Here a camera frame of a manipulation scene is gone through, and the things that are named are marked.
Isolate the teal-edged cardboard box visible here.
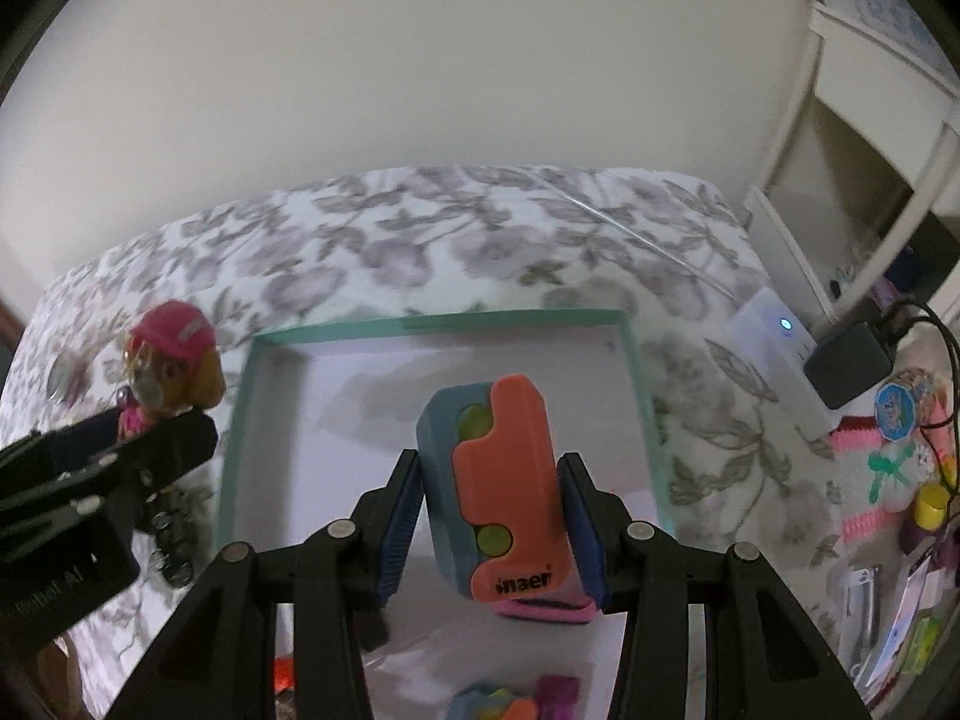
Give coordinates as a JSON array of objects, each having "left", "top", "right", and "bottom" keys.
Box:
[{"left": 216, "top": 309, "right": 670, "bottom": 720}]

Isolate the silver nail clipper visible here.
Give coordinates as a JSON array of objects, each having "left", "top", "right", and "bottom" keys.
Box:
[{"left": 843, "top": 566, "right": 887, "bottom": 673}]

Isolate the black cable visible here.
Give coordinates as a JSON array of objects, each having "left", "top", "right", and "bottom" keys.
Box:
[{"left": 874, "top": 297, "right": 960, "bottom": 485}]

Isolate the pink knitted piece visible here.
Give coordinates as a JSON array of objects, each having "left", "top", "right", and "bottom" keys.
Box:
[{"left": 829, "top": 420, "right": 905, "bottom": 545}]

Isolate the large blue and salmon toy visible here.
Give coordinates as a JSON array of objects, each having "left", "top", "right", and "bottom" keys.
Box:
[{"left": 416, "top": 373, "right": 601, "bottom": 625}]

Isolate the white device with indicator light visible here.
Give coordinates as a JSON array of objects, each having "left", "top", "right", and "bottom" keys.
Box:
[{"left": 729, "top": 286, "right": 845, "bottom": 440}]

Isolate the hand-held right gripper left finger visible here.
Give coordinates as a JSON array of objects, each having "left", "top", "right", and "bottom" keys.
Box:
[{"left": 109, "top": 450, "right": 422, "bottom": 720}]

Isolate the thin clear cable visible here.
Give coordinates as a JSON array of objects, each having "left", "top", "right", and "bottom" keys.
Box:
[{"left": 553, "top": 190, "right": 745, "bottom": 302}]

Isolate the green small packet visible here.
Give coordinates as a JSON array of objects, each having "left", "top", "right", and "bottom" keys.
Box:
[{"left": 900, "top": 610, "right": 947, "bottom": 676}]

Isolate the purple plastic piece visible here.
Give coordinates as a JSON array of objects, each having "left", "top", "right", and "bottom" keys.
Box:
[{"left": 534, "top": 675, "right": 583, "bottom": 720}]

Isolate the floral grey blanket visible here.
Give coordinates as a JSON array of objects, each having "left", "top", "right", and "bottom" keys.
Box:
[{"left": 0, "top": 165, "right": 901, "bottom": 720}]

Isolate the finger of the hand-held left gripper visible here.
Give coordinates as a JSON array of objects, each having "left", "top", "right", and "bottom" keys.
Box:
[{"left": 0, "top": 409, "right": 220, "bottom": 537}]

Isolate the round container with blue lid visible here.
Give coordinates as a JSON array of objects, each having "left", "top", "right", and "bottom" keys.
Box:
[{"left": 874, "top": 367, "right": 940, "bottom": 440}]

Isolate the green ribbon bow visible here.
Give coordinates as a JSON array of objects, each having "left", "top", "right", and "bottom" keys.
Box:
[{"left": 868, "top": 442, "right": 917, "bottom": 505}]

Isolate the black power adapter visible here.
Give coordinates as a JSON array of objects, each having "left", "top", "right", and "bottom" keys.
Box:
[{"left": 804, "top": 322, "right": 898, "bottom": 411}]

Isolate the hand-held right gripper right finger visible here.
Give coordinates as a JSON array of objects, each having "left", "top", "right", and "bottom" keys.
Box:
[{"left": 556, "top": 451, "right": 875, "bottom": 720}]

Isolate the small blue and orange toy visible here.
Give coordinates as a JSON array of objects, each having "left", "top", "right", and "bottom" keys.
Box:
[{"left": 446, "top": 679, "right": 538, "bottom": 720}]

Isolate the toy dog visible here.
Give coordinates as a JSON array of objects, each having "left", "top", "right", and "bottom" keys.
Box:
[{"left": 116, "top": 300, "right": 227, "bottom": 586}]

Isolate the white shelf unit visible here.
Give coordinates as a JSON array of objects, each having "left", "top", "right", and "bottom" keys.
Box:
[{"left": 742, "top": 0, "right": 960, "bottom": 331}]

